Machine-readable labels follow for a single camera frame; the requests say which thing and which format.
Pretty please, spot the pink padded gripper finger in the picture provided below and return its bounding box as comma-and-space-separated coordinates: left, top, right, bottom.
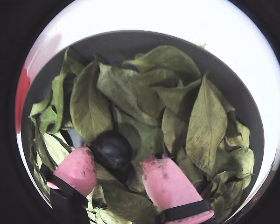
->
40, 147, 97, 224
139, 156, 215, 224

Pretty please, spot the smooth dark blueberry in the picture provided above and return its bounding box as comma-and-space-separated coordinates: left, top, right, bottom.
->
90, 130, 133, 169

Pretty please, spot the shiny metal bowl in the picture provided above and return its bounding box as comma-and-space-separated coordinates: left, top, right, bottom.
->
20, 29, 266, 224

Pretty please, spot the small light green leaf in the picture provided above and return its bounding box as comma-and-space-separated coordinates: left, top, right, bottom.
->
42, 132, 72, 164

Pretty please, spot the dark green flat leaf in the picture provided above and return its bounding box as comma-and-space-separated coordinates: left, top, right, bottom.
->
99, 179, 160, 224

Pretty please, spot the small bright green leaf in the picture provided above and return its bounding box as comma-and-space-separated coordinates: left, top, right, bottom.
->
161, 108, 189, 155

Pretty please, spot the large curled green leaf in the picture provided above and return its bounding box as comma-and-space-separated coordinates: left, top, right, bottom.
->
70, 59, 114, 143

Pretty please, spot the large pointed pale leaf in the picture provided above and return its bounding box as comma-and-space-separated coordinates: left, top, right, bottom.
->
185, 73, 229, 176

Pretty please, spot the long narrow green leaf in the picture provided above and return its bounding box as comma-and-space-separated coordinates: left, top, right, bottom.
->
51, 50, 84, 132

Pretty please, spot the tall crumpled green leaf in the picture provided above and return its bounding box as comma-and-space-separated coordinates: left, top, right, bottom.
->
224, 112, 255, 179

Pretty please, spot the pointed dull green leaf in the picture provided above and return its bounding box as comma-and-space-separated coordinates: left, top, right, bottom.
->
151, 78, 203, 122

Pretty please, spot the large pale green leaf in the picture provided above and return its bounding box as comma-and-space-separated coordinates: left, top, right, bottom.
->
97, 63, 166, 126

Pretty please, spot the broad green leaf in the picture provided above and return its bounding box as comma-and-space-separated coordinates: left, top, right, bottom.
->
123, 45, 202, 79

